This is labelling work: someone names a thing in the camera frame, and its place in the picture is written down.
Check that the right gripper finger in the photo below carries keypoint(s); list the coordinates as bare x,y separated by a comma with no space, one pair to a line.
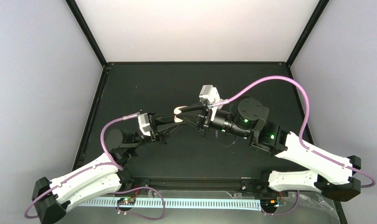
190,108
194,120

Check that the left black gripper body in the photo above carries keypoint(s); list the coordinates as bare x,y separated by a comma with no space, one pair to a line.
155,136

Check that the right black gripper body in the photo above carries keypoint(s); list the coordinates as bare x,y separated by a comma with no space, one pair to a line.
207,112

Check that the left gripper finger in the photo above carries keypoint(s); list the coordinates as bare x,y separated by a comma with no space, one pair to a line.
165,119
169,129

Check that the beige square charging case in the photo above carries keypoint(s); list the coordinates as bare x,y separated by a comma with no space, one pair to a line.
178,111

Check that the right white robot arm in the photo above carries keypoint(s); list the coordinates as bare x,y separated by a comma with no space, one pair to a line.
325,173

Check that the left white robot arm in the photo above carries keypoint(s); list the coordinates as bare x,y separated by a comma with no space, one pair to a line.
119,138

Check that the small circuit board left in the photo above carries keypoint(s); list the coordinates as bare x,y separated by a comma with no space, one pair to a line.
126,201

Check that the small circuit board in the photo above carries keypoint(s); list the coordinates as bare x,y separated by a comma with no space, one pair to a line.
269,203
126,201

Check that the small circuit board right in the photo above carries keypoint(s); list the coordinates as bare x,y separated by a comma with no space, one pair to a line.
269,203

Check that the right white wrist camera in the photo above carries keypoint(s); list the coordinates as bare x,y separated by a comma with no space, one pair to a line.
209,95

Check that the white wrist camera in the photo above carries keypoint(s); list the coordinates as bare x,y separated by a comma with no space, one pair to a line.
209,95
145,124

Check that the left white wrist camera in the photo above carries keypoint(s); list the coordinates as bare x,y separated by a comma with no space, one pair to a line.
145,124

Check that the black front rail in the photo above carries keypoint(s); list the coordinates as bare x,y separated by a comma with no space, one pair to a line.
212,184

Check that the white perforated cable tray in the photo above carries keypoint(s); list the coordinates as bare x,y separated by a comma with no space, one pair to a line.
179,203

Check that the left black frame post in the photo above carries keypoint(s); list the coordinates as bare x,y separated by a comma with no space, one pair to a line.
74,8

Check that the black frame post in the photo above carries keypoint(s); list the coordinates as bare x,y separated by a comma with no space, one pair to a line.
310,25
74,8

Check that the right black frame post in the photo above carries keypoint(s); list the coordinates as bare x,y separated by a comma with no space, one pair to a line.
310,25

